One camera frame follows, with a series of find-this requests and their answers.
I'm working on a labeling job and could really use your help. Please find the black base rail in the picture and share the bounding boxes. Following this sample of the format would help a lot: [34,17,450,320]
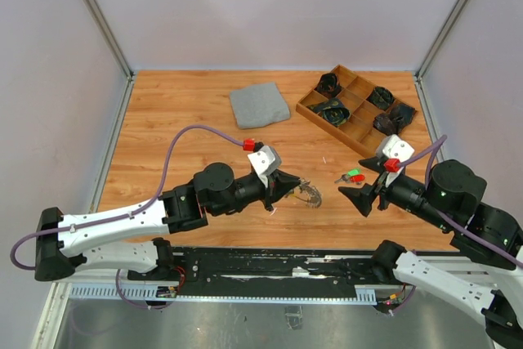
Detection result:
[125,247,400,300]

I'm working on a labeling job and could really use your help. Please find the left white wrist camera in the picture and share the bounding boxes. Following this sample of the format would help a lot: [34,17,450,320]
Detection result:
[248,145,282,189]

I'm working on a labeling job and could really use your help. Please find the rolled dark tie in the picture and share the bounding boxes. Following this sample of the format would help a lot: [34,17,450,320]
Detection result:
[315,73,342,99]
[367,86,395,111]
[307,98,351,128]
[373,103,416,136]

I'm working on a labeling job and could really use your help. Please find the rolled dark tie top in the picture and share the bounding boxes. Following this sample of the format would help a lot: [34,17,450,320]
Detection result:
[315,73,342,99]

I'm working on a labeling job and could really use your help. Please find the rolled dark tie lower right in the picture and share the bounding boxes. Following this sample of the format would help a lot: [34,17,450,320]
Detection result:
[373,103,416,136]

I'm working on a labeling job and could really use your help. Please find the wooden compartment tray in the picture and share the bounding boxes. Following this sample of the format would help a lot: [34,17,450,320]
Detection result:
[296,65,418,158]

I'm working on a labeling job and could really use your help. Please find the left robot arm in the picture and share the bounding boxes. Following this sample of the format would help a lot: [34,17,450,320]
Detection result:
[34,163,300,282]

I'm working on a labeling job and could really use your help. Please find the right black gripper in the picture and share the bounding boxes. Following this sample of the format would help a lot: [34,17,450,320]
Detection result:
[337,154,452,228]

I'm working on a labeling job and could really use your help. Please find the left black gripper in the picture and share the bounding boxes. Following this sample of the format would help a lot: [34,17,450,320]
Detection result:
[212,169,302,217]

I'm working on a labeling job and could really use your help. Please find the folded grey cloth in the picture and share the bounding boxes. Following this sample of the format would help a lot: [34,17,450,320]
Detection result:
[229,82,291,129]

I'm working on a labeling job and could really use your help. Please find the rolled dark tie centre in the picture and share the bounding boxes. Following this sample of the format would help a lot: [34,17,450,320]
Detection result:
[307,98,351,128]

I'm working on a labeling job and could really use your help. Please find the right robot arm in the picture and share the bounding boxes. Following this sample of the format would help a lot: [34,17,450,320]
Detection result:
[339,157,522,348]

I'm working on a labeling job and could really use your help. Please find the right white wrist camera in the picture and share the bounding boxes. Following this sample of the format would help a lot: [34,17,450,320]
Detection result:
[376,134,414,187]

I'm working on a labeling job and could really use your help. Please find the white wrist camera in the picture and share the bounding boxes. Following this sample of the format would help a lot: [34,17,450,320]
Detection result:
[376,134,414,187]
[248,145,282,189]

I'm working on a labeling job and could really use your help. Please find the green capped key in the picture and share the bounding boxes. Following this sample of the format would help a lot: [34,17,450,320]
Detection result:
[335,168,364,184]

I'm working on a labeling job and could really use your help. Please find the red capped key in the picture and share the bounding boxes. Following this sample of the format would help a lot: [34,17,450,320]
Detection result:
[350,174,365,184]

